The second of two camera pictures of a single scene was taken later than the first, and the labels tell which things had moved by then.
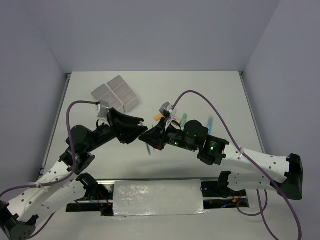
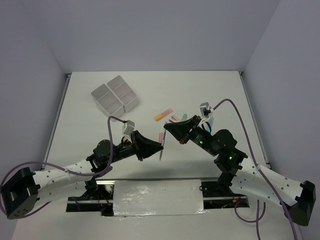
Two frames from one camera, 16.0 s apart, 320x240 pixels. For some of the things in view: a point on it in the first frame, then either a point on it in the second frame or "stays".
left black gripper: [127, 134] → [148, 146]
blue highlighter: [210, 124] stays
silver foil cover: [156, 197] stays
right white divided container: [123, 92] stays
